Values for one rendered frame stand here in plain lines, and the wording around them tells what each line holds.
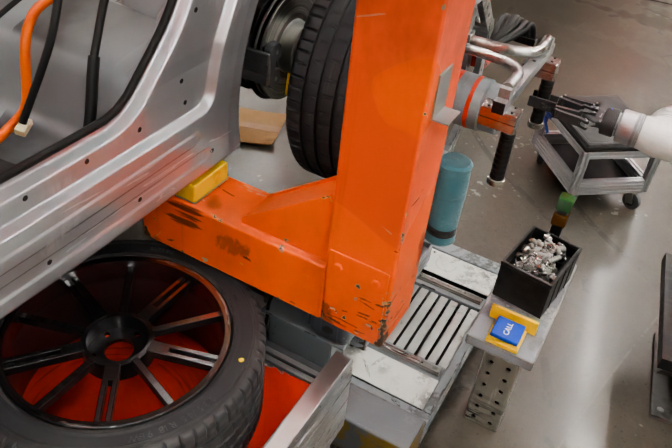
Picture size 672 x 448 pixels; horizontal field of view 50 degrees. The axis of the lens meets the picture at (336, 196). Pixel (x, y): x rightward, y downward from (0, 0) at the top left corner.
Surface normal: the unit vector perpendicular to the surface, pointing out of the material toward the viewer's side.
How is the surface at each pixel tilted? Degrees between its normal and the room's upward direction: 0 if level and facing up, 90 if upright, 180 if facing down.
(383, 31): 90
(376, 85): 90
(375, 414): 0
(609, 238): 0
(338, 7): 43
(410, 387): 0
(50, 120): 63
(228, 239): 90
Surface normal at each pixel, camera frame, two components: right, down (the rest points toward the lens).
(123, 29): 0.04, -0.75
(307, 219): -0.49, 0.48
